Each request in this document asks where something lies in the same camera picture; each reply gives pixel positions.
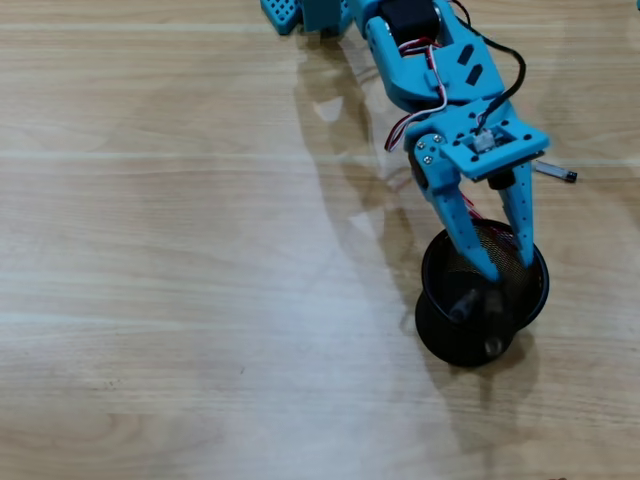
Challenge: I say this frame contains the clear barrel pen black cap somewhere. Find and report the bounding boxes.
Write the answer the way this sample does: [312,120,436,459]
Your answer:
[531,160,579,185]

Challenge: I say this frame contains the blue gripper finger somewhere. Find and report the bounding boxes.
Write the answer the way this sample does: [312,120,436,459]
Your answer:
[499,159,538,271]
[413,133,502,289]

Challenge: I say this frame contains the red retractable pen white grip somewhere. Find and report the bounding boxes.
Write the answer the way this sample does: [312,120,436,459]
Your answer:
[461,193,519,251]

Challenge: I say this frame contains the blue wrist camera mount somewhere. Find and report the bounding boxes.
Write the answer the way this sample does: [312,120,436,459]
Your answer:
[441,121,552,193]

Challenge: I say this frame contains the black retractable pen yellow band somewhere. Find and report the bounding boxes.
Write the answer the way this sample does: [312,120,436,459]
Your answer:
[481,287,507,358]

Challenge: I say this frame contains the red white servo wires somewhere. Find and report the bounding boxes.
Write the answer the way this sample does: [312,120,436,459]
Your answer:
[383,37,450,154]

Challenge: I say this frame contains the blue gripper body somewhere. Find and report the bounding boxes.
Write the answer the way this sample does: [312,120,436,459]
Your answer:
[403,98,526,195]

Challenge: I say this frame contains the black mesh pen holder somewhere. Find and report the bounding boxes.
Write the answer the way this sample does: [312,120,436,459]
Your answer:
[413,217,551,369]

